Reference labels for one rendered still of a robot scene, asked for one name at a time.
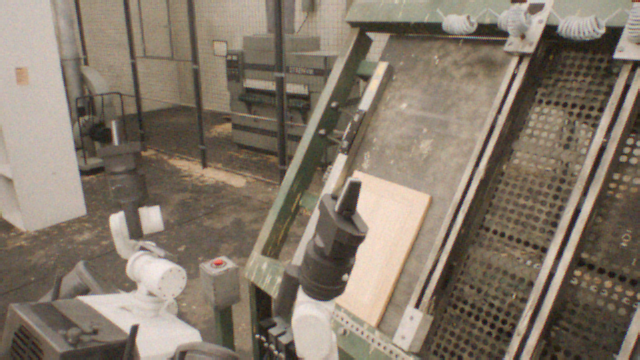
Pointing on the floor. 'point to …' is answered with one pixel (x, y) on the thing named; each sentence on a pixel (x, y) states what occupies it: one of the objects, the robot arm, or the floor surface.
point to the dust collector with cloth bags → (85, 151)
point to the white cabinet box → (34, 123)
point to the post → (224, 328)
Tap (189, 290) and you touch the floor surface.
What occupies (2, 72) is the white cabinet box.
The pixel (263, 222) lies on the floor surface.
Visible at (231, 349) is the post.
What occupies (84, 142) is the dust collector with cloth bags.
